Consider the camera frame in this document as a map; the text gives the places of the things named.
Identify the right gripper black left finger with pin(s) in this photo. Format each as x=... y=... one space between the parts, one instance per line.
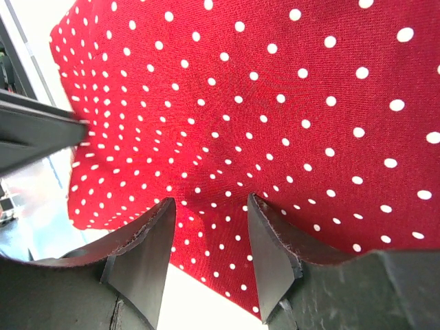
x=116 y=282

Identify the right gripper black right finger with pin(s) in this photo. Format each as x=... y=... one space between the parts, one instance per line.
x=303 y=283

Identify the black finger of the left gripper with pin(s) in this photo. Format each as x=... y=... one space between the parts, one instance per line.
x=31 y=130

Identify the dark red dotted skirt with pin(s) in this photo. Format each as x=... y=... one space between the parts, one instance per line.
x=327 y=109

